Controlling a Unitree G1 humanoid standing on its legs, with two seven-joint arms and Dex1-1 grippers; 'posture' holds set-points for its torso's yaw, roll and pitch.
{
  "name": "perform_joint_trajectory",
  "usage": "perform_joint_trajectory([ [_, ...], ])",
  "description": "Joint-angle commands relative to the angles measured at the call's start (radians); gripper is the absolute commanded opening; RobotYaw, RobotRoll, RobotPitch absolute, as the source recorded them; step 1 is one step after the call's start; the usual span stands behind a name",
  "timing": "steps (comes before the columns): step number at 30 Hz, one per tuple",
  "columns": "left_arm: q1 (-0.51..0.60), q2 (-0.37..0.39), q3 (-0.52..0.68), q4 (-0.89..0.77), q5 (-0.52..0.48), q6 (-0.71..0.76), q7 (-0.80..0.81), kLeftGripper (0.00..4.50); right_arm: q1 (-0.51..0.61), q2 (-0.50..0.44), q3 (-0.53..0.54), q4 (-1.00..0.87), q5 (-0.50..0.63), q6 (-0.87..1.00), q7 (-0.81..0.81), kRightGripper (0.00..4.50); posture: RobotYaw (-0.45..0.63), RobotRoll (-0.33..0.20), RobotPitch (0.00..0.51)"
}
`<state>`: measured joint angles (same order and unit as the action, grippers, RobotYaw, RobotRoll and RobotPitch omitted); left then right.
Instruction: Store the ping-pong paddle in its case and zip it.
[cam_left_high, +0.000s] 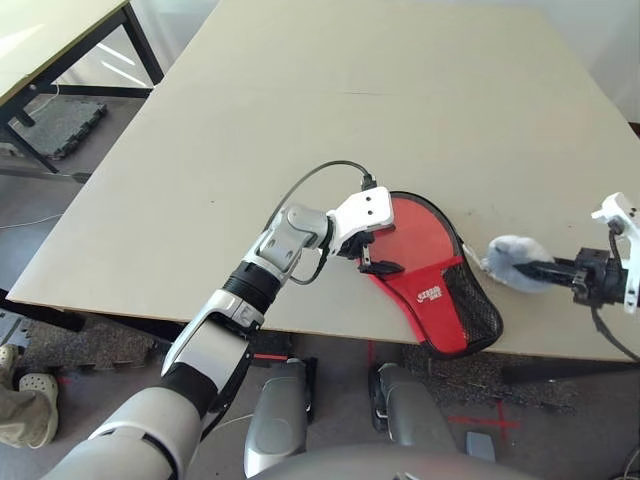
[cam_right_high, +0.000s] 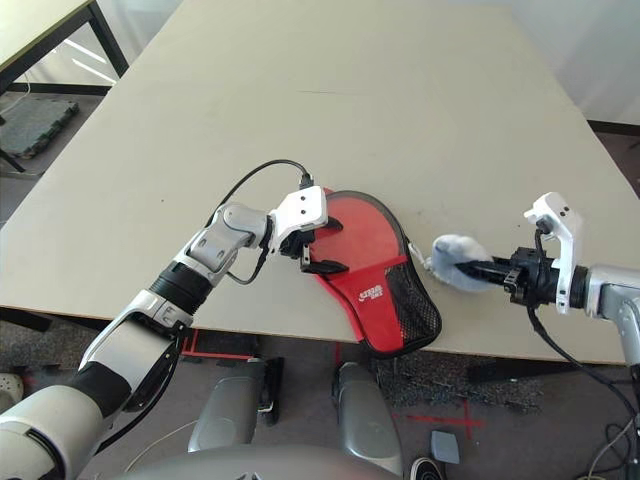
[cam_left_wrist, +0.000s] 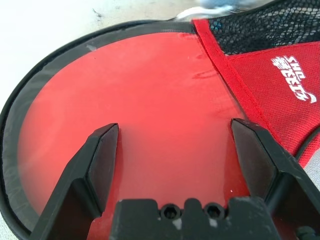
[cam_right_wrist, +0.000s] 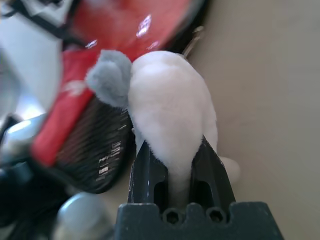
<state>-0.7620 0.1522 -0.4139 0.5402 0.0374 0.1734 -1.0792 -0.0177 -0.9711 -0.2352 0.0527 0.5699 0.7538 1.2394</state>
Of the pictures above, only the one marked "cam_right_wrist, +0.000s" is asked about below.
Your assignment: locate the red black paddle case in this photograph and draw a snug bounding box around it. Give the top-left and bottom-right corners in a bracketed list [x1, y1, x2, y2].
[29, 0, 212, 195]

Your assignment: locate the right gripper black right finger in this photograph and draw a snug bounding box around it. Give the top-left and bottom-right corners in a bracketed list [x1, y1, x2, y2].
[191, 134, 238, 204]

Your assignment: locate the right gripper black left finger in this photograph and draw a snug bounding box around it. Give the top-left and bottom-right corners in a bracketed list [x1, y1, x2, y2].
[126, 138, 169, 205]

